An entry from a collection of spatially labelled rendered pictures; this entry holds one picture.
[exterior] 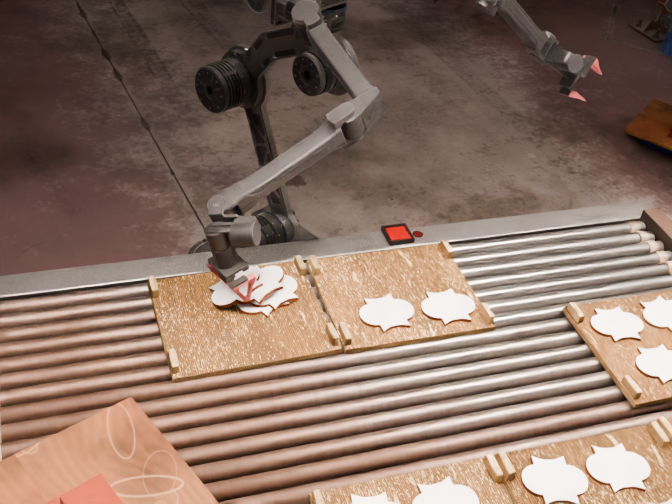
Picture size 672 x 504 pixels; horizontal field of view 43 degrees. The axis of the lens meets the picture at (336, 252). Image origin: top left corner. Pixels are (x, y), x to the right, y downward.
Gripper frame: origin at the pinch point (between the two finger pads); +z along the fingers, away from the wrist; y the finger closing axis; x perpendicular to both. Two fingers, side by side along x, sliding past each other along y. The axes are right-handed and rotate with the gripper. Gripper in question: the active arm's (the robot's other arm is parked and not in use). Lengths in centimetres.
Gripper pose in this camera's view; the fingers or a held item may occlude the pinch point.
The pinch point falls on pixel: (237, 289)
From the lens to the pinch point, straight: 216.9
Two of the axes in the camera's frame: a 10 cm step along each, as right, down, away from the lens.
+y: -5.7, -4.1, 7.1
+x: -8.0, 4.8, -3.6
